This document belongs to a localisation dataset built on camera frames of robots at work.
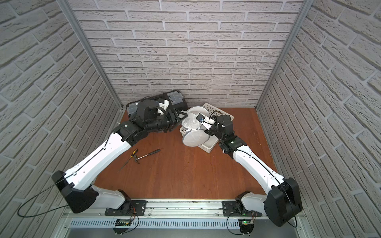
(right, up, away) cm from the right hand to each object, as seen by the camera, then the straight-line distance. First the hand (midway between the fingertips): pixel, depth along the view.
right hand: (210, 115), depth 78 cm
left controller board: (-45, -55, -7) cm, 71 cm away
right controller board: (+17, -55, -8) cm, 58 cm away
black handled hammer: (-45, -27, +11) cm, 54 cm away
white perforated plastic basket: (+3, -16, +12) cm, 20 cm away
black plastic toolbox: (-21, +12, +22) cm, 33 cm away
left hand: (-12, 0, -13) cm, 18 cm away
